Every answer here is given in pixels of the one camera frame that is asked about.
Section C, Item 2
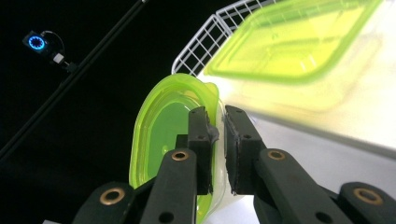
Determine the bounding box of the oval clear container green lid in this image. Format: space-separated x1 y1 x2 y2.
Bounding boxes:
128 72 232 224

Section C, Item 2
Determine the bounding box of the black camera cable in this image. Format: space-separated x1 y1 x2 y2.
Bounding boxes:
40 29 67 57

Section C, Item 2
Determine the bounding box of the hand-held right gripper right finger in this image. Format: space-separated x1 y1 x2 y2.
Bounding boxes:
223 105 268 196

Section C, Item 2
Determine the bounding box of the white wire rack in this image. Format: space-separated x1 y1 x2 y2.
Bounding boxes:
170 0 278 77

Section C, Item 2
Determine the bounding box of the black stand pole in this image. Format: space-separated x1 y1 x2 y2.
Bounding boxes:
0 0 151 164

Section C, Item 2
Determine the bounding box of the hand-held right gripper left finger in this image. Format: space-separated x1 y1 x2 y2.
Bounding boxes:
175 105 220 196

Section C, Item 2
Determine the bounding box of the camera with blue ring light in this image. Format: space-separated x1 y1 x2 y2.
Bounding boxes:
21 29 51 58

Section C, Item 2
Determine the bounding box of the rectangular clear container green lid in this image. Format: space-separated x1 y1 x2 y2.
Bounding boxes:
199 0 396 150

